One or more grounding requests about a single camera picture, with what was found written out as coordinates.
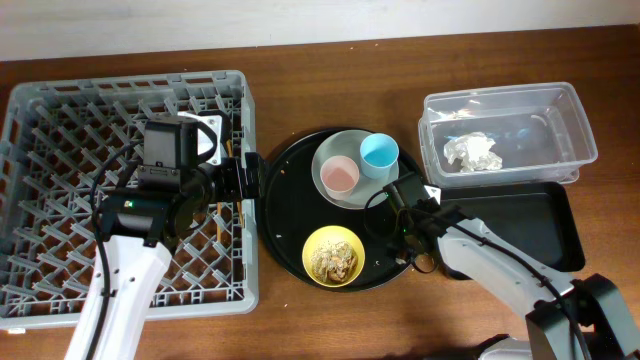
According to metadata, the grey plastic dishwasher rack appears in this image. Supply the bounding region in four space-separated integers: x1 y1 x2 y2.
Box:
1 70 259 329

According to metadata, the black rectangular tray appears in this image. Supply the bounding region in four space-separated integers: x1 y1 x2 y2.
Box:
441 182 586 272

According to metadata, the grey round plate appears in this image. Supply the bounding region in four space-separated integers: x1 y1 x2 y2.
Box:
311 130 400 210

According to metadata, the pink plastic cup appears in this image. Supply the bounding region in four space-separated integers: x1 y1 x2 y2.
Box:
320 155 360 200

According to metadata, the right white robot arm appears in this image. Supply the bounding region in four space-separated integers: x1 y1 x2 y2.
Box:
382 173 639 359

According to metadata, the white napkin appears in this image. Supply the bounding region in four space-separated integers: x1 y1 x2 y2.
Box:
443 132 503 172

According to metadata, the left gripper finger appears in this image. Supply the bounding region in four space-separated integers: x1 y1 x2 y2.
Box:
214 157 245 202
244 152 267 198

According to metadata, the clear plastic bin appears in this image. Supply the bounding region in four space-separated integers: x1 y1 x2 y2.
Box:
418 82 598 188

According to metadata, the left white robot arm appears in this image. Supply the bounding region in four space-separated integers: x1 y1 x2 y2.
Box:
66 110 266 359

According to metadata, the blue plastic cup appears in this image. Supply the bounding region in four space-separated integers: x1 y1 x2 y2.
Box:
359 133 399 179

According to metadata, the round black tray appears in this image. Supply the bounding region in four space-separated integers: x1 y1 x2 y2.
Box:
257 127 411 292

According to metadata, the food scraps and rice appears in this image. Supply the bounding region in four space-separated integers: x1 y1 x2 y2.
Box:
311 241 358 284

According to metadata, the yellow bowl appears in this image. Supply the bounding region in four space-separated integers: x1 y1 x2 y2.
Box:
302 225 366 288

